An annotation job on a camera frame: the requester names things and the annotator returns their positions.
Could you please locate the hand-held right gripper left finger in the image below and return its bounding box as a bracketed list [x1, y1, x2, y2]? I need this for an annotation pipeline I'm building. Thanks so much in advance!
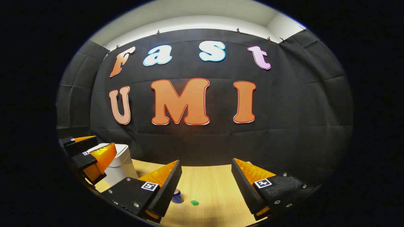
[102, 160, 183, 224]

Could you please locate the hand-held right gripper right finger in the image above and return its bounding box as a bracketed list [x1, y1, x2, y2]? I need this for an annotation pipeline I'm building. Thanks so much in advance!
[231, 158, 319, 221]

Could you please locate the white desktop garbage bin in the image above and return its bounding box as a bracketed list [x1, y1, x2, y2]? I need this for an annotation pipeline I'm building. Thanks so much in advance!
[87, 143, 139, 186]

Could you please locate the wooden desktop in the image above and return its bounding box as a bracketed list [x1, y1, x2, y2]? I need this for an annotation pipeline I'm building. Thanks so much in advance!
[95, 159, 269, 227]

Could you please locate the black backdrop cloth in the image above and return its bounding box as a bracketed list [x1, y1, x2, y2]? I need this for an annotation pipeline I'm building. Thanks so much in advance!
[56, 28, 353, 189]

